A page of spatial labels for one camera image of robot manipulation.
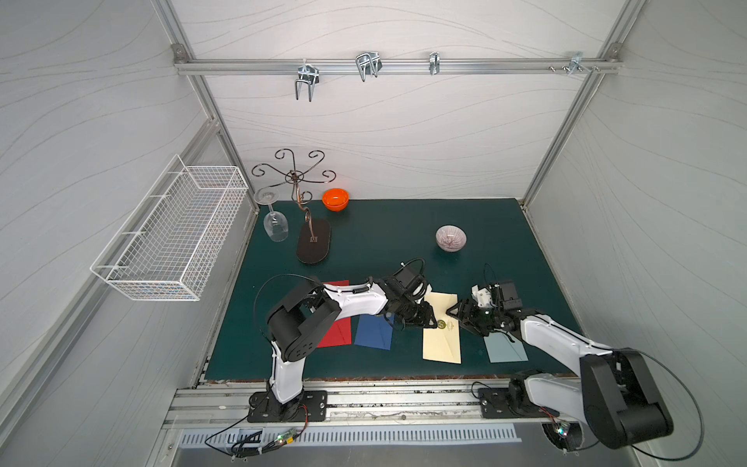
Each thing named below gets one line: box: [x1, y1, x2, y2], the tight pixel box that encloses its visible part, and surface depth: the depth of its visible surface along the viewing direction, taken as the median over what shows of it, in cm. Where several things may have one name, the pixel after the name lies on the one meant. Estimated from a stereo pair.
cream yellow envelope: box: [422, 291, 463, 364], surface depth 86 cm
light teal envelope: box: [483, 331, 529, 363], surface depth 84 cm
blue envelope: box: [354, 314, 393, 351], surface depth 88 cm
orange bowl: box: [321, 187, 350, 213], surface depth 121 cm
